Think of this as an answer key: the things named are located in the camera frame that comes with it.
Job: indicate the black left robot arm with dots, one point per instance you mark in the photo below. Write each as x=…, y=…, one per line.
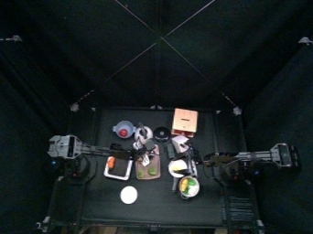
x=89, y=149

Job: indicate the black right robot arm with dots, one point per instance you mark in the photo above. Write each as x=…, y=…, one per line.
x=252, y=157

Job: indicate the red toy apple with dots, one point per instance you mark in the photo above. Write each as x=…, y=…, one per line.
x=123, y=132

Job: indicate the pink cutting board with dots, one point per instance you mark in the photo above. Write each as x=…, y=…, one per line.
x=148, y=167

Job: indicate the small white toy box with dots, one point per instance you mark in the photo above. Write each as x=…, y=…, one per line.
x=178, y=143

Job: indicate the white plate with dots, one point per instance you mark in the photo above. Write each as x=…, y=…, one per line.
x=176, y=166

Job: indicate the yellow toy food on plate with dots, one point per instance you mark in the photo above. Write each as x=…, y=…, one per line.
x=175, y=168

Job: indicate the green toy vegetable in pot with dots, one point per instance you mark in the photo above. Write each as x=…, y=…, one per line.
x=191, y=182

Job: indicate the green toy vegetable piece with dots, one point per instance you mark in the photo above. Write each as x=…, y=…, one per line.
x=152, y=171
x=140, y=174

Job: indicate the white toy kettle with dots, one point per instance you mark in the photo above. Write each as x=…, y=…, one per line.
x=144, y=132

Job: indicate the yellow toy corn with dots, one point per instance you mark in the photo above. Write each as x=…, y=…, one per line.
x=184, y=184

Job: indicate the black round lid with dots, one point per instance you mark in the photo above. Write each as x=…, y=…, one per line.
x=161, y=134

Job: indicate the white tray with black inset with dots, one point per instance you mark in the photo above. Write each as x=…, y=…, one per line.
x=119, y=169

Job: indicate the blue-grey bowl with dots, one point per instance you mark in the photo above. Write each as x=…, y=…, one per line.
x=127, y=126

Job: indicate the orange toy carrot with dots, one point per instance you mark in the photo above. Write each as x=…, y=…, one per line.
x=109, y=162

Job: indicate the light wooden box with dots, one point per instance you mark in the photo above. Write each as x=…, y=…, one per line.
x=184, y=121

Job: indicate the white round disc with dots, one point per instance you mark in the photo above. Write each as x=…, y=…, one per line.
x=128, y=195

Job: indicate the white printed label sheet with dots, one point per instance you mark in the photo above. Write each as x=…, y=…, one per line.
x=239, y=208

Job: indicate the silver frame bracket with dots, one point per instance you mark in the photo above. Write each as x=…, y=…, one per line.
x=305, y=40
x=73, y=107
x=155, y=107
x=16, y=38
x=236, y=110

